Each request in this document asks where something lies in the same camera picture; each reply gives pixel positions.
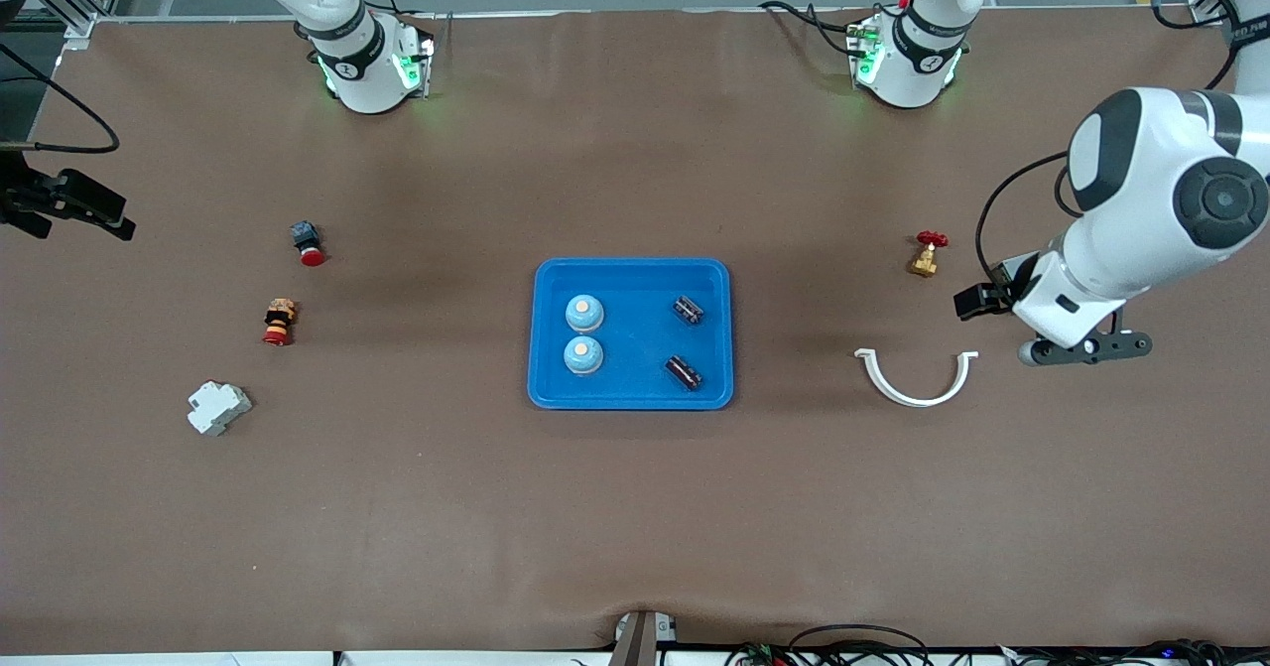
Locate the red yellow stacked button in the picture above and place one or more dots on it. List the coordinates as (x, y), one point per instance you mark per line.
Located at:
(280, 324)

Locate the metal bracket at table edge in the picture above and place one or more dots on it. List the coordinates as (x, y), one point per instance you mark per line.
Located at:
(643, 638)

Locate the white curved plastic clip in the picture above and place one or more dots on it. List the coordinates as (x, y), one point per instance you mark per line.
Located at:
(908, 396)

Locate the red emergency push button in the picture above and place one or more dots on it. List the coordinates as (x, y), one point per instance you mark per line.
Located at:
(309, 244)

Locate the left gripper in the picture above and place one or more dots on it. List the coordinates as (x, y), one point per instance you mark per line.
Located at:
(1000, 290)

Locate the white circuit breaker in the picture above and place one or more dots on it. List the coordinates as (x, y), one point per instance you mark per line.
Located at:
(218, 408)

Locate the blue bell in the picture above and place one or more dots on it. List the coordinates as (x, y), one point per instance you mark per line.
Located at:
(583, 356)
(584, 315)

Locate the blue plastic tray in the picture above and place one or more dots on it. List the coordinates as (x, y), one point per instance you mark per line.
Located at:
(635, 284)

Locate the brown table mat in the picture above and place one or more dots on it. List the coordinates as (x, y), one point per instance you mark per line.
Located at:
(635, 517)

